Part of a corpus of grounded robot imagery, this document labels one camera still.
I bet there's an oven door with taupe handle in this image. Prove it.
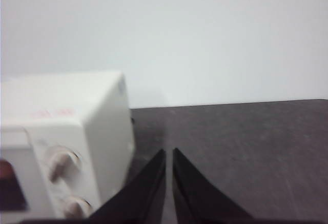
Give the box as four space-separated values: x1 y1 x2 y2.
0 129 35 219

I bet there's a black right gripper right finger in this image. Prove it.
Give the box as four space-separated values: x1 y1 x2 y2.
172 148 257 220

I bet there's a taupe temperature knob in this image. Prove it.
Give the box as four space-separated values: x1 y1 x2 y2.
43 146 81 183

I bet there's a cream white toaster oven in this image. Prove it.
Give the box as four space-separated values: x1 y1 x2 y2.
0 70 136 220

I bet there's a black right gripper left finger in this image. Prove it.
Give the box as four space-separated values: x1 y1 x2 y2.
89 149 167 220

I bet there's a taupe timer knob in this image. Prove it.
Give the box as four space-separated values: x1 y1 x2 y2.
61 195 93 219

